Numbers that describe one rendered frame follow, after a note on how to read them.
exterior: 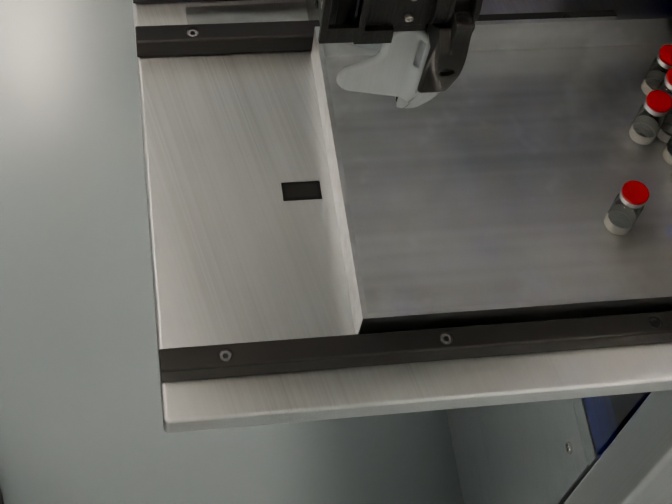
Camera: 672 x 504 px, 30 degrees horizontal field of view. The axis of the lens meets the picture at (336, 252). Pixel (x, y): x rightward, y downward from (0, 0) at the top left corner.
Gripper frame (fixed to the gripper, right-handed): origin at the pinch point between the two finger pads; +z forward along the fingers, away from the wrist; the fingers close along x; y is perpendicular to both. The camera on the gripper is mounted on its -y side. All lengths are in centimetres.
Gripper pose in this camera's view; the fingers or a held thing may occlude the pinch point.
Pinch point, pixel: (416, 87)
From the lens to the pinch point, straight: 75.0
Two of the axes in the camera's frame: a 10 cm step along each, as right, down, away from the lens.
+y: -9.8, 0.6, -1.6
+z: -1.1, 5.0, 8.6
